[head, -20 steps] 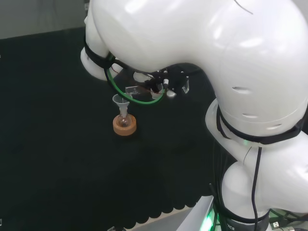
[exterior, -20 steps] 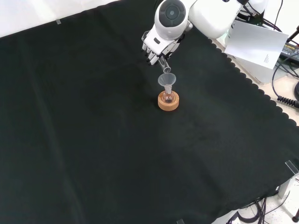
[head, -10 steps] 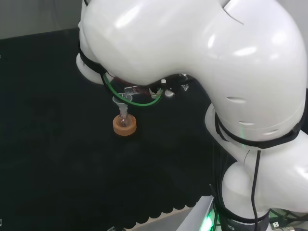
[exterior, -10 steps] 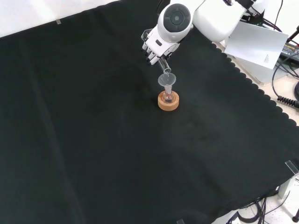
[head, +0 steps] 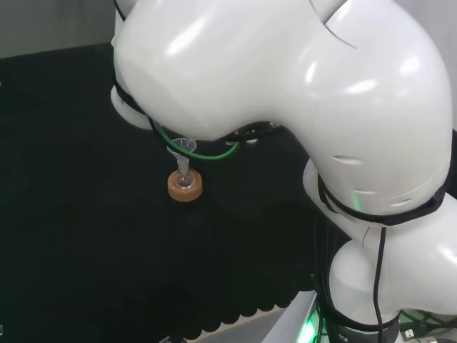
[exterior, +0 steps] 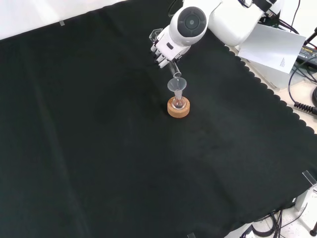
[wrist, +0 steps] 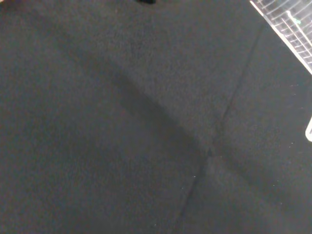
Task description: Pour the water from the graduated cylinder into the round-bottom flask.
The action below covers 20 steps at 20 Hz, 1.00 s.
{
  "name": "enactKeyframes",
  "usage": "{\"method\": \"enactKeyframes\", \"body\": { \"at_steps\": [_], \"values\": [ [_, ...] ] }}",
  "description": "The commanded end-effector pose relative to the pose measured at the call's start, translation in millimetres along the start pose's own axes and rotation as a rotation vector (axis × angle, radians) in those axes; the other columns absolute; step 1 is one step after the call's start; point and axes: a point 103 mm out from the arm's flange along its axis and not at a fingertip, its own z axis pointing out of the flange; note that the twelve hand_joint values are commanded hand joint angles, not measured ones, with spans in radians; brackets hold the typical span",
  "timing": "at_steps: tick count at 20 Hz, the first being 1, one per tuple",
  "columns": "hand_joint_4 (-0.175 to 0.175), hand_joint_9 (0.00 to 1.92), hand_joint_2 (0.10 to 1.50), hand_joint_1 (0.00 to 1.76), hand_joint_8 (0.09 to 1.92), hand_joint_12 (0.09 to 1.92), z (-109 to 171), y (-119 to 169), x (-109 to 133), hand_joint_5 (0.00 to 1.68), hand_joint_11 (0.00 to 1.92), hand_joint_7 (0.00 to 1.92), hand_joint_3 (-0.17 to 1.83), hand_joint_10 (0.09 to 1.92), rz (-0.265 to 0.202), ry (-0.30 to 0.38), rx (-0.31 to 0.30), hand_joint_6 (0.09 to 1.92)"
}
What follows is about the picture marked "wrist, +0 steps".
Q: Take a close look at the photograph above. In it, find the black bench cloth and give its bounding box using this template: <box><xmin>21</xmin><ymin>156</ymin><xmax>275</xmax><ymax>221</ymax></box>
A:
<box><xmin>0</xmin><ymin>0</ymin><xmax>312</xmax><ymax>234</ymax></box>

